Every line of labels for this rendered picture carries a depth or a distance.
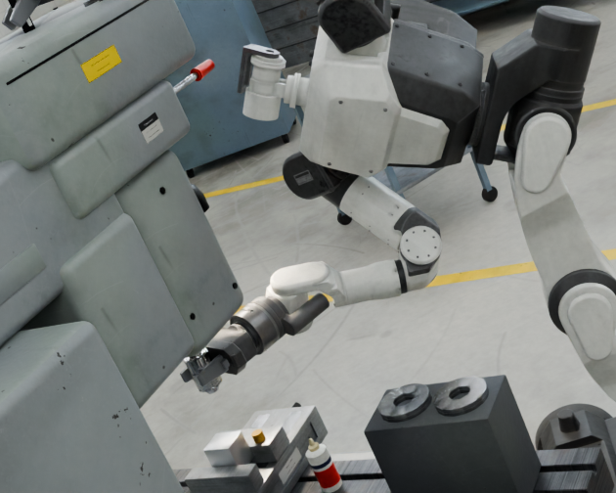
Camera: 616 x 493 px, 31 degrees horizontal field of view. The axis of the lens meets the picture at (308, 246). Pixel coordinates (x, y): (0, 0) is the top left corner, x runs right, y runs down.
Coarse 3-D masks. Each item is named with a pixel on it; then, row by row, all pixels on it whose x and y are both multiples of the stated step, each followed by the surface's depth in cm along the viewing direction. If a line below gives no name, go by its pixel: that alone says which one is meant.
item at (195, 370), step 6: (204, 360) 194; (210, 360) 195; (186, 366) 195; (192, 366) 193; (198, 366) 193; (204, 366) 194; (192, 372) 194; (198, 372) 194; (216, 378) 195; (198, 384) 195; (210, 384) 195; (216, 384) 195; (198, 390) 197; (204, 390) 195
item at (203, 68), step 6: (210, 60) 194; (198, 66) 192; (204, 66) 192; (210, 66) 193; (192, 72) 191; (198, 72) 191; (204, 72) 192; (186, 78) 188; (192, 78) 189; (198, 78) 191; (180, 84) 186; (186, 84) 188; (174, 90) 185; (180, 90) 186
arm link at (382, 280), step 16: (400, 256) 207; (352, 272) 207; (368, 272) 206; (384, 272) 206; (400, 272) 206; (416, 272) 204; (432, 272) 208; (352, 288) 205; (368, 288) 206; (384, 288) 205; (400, 288) 206; (416, 288) 208
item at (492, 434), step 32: (416, 384) 182; (448, 384) 178; (480, 384) 174; (384, 416) 178; (416, 416) 176; (448, 416) 172; (480, 416) 169; (512, 416) 176; (384, 448) 178; (416, 448) 176; (448, 448) 173; (480, 448) 171; (512, 448) 174; (416, 480) 179; (448, 480) 177; (480, 480) 174; (512, 480) 172
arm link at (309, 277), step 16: (288, 272) 206; (304, 272) 205; (320, 272) 204; (336, 272) 207; (272, 288) 205; (288, 288) 203; (304, 288) 203; (320, 288) 203; (336, 288) 204; (336, 304) 207
